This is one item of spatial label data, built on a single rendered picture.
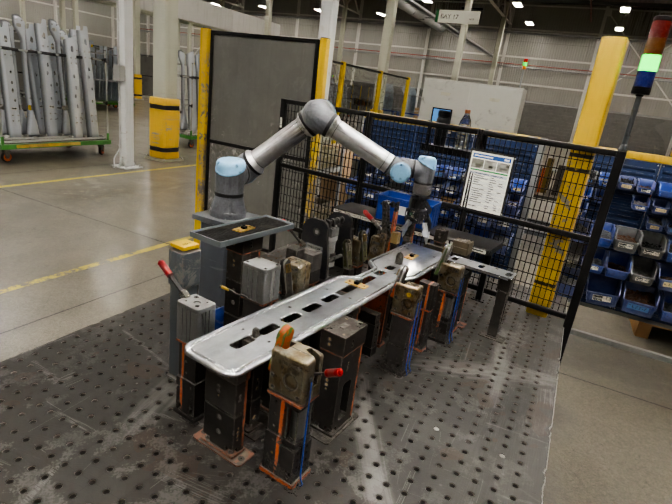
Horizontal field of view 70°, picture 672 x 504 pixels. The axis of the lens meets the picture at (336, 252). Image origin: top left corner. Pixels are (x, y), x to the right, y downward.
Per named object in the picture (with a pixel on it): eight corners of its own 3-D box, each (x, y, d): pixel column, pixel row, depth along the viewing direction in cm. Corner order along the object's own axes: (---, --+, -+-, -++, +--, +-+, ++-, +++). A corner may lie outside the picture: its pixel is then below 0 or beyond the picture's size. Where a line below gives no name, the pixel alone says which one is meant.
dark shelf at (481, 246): (489, 257, 224) (490, 251, 223) (330, 211, 269) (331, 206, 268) (502, 247, 242) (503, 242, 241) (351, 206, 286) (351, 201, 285)
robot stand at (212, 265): (188, 302, 208) (191, 213, 196) (220, 288, 226) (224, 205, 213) (226, 317, 200) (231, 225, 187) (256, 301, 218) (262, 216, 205)
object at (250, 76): (313, 278, 438) (341, 40, 374) (305, 282, 426) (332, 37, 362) (199, 242, 491) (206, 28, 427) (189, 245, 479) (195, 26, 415)
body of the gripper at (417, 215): (402, 221, 201) (407, 193, 197) (411, 218, 208) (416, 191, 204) (419, 226, 198) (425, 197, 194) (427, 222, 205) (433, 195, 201)
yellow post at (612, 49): (517, 439, 258) (638, 35, 194) (484, 424, 267) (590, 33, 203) (525, 423, 273) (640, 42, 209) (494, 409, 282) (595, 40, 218)
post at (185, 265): (179, 384, 154) (183, 255, 140) (164, 375, 158) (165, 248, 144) (198, 374, 160) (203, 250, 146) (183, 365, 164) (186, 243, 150)
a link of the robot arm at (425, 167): (416, 154, 199) (437, 157, 198) (412, 180, 202) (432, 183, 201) (417, 156, 191) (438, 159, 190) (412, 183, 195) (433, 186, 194)
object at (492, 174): (501, 218, 239) (516, 155, 230) (458, 207, 250) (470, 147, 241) (502, 217, 241) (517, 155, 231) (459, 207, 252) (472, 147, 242)
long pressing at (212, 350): (240, 386, 110) (240, 380, 109) (174, 349, 121) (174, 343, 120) (453, 257, 222) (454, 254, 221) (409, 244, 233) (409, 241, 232)
